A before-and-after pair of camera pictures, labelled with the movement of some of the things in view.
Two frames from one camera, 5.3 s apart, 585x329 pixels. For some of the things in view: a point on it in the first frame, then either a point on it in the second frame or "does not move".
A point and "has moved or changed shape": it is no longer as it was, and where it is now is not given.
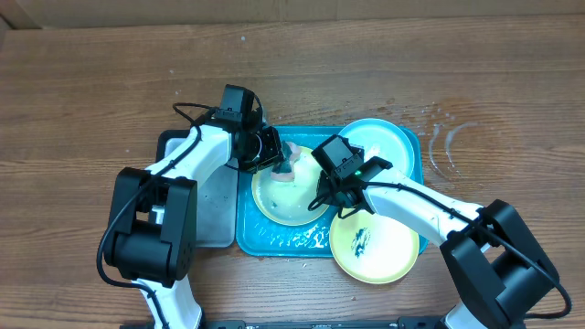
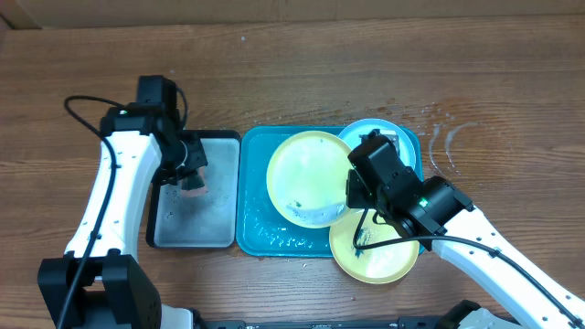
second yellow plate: (373, 249) does not move
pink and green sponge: (283, 172) has moved or changed shape
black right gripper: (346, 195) to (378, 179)
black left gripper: (274, 153) to (199, 159)
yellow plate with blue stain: (287, 202) has moved or changed shape
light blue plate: (382, 139) does not move
